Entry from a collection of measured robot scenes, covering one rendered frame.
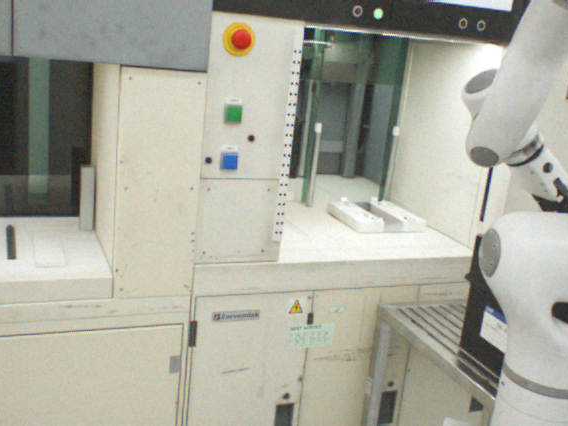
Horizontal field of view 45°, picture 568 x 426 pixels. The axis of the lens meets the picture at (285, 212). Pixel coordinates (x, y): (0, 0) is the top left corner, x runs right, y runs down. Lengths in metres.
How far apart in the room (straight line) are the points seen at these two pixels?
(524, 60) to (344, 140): 1.49
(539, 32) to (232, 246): 0.78
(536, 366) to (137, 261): 0.83
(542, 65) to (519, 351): 0.43
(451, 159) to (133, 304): 0.96
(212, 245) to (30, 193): 0.57
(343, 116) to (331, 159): 0.16
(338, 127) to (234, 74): 1.16
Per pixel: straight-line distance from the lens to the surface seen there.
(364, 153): 2.59
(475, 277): 1.49
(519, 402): 1.04
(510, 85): 1.13
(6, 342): 1.51
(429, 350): 1.54
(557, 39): 1.11
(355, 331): 1.73
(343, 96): 2.55
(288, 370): 1.70
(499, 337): 1.45
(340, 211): 1.96
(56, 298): 1.49
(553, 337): 0.98
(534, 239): 0.93
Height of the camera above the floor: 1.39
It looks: 15 degrees down
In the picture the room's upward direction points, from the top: 6 degrees clockwise
